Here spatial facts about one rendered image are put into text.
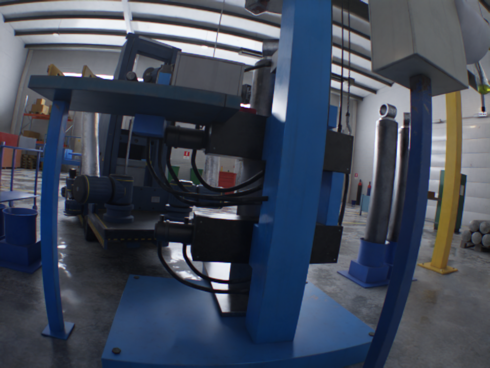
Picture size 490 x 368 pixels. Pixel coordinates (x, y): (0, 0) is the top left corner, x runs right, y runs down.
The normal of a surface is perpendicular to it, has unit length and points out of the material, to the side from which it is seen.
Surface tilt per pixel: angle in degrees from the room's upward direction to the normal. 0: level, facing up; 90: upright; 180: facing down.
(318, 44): 90
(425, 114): 90
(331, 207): 90
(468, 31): 131
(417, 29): 90
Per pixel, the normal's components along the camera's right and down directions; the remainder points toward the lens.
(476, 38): 0.11, 0.69
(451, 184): -0.96, -0.11
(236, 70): 0.26, 0.05
